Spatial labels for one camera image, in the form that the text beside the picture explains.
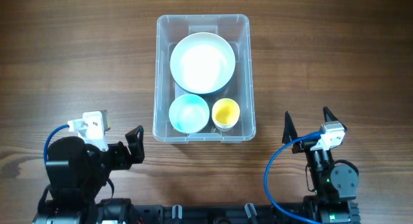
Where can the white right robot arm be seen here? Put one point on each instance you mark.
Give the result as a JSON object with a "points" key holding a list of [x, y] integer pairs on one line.
{"points": [[334, 181]]}

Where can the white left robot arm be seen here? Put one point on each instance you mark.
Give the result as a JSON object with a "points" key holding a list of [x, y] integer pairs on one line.
{"points": [[77, 170]]}

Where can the clear plastic storage bin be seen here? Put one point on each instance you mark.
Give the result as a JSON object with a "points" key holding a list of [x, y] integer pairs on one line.
{"points": [[235, 29]]}

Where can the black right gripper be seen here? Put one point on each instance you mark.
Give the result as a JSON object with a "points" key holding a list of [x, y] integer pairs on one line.
{"points": [[305, 146]]}

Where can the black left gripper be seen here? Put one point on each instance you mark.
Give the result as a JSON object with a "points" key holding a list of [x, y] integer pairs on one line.
{"points": [[128, 150]]}

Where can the light blue bowl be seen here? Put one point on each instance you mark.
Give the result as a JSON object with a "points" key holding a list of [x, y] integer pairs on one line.
{"points": [[189, 114]]}

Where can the yellow cup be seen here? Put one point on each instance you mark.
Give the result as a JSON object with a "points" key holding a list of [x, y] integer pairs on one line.
{"points": [[225, 114]]}

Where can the cream white plate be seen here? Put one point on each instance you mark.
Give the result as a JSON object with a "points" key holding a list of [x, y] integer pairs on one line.
{"points": [[202, 63]]}

